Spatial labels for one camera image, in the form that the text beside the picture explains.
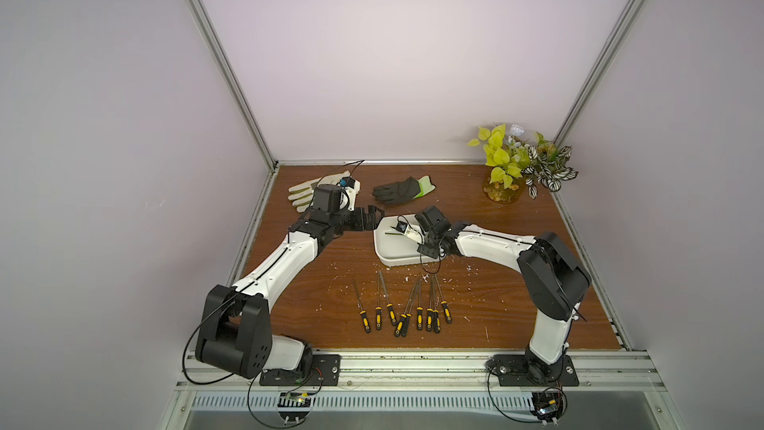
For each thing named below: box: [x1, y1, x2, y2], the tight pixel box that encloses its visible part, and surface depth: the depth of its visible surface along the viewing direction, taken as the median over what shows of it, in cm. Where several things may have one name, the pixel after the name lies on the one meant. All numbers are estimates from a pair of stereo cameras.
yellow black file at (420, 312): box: [415, 279, 424, 331], surface depth 83 cm
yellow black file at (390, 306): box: [378, 269, 398, 327], surface depth 84 cm
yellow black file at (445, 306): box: [433, 273, 453, 325], surface depth 83 cm
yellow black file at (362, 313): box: [354, 280, 372, 334], surface depth 82 cm
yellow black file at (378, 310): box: [375, 270, 383, 331], surface depth 83 cm
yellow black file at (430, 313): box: [425, 277, 434, 333], surface depth 82 cm
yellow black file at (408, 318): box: [400, 280, 423, 338], surface depth 82 cm
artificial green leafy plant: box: [466, 123, 578, 200], surface depth 93 cm
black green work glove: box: [372, 175, 437, 205], surface depth 112 cm
